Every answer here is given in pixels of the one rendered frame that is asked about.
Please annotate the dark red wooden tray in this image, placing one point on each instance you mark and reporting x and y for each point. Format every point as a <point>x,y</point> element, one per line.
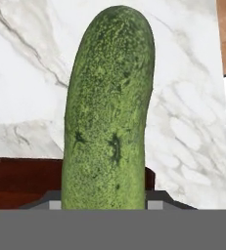
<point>20,179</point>

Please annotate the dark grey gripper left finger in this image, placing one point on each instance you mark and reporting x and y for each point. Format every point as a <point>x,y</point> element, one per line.
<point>49,200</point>

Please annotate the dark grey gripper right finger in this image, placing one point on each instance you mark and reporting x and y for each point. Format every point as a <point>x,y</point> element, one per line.
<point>160,200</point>

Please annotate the green cucumber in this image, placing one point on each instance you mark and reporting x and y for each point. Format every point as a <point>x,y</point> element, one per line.
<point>108,114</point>

